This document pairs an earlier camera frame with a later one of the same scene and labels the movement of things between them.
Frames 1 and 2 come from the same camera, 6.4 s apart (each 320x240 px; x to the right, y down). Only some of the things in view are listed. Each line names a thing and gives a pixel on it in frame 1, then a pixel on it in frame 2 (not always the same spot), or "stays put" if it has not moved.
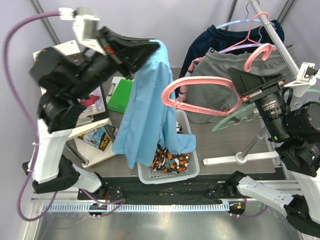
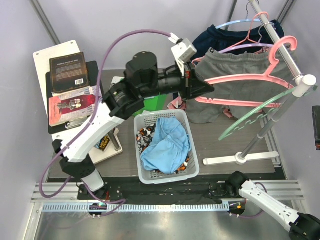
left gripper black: [131, 53] to [192, 84]
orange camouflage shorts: [164, 161] to [144, 137]
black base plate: [210, 189] stays put
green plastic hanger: [236, 118] to [307, 90]
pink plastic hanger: [166, 98] to [268, 76]
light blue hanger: [245, 20] stays put
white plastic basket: [150, 175] stays put
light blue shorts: [148, 125] to [170, 145]
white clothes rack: [243, 156] stays put
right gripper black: [251, 85] to [316, 116]
